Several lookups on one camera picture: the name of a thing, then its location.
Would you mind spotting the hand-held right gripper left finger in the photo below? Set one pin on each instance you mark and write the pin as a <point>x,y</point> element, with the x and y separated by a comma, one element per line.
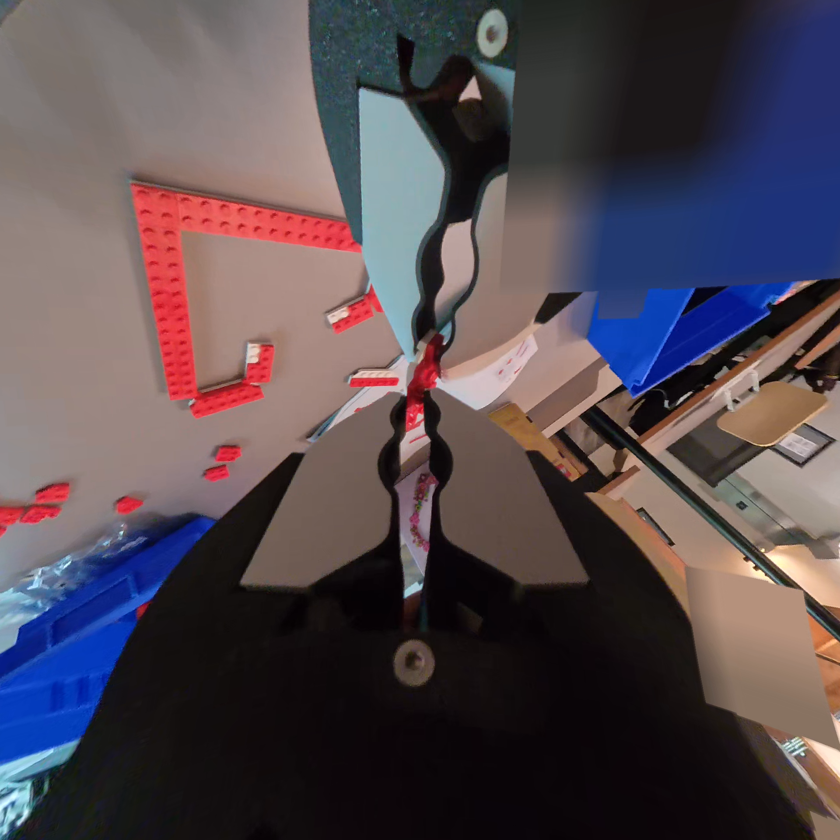
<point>328,512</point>

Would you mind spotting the yellow cardboard box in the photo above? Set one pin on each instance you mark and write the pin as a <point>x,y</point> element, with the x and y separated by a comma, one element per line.
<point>535,436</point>

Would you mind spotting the black framed sign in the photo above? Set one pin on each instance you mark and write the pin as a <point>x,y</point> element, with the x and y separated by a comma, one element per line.
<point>804,445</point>

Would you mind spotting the brick instruction booklet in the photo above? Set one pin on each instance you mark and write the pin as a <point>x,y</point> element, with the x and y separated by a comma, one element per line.
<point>489,374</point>

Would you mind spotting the red brick strip assembly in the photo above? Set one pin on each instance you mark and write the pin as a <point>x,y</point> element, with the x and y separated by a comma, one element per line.
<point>426,377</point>

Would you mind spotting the clear plastic bag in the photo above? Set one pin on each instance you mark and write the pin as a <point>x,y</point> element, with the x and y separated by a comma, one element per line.
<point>59,571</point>

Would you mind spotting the black metal pole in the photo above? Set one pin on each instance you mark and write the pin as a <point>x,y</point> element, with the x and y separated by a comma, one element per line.
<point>663,469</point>

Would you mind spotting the brown cardboard box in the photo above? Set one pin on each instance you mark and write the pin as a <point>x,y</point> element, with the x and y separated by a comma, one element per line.
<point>640,544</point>

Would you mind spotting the red and white wedge assembly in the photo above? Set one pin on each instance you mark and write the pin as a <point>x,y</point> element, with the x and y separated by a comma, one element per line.
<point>373,379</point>

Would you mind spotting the red brick frame assembly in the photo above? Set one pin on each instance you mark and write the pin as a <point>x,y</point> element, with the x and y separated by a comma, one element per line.
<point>167,262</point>

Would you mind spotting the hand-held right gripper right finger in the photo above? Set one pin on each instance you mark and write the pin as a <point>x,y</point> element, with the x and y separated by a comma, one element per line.
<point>505,512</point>

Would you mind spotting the small red and white assembly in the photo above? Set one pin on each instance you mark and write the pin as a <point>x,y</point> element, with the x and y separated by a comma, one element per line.
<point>351,315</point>

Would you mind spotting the small red brick plate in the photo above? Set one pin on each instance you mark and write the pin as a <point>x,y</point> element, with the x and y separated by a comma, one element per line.
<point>228,453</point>
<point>52,493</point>
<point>216,472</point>
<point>40,513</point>
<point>10,516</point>
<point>128,505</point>

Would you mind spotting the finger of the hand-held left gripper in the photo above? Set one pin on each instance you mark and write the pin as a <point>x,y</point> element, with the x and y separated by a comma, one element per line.
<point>394,216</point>
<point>485,315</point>

